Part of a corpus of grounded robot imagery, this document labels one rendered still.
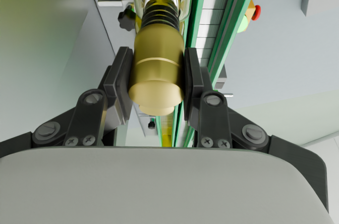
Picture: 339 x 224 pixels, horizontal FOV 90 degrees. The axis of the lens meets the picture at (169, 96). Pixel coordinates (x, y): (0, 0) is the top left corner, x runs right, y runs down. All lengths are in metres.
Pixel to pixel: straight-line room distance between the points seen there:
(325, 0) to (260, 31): 0.17
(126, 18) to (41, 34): 0.11
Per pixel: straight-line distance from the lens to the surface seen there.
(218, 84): 0.72
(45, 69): 0.22
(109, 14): 0.45
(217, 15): 0.44
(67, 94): 0.31
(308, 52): 0.86
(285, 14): 0.67
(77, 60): 0.34
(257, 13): 0.56
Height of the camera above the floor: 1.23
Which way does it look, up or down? 31 degrees down
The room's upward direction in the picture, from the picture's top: 179 degrees counter-clockwise
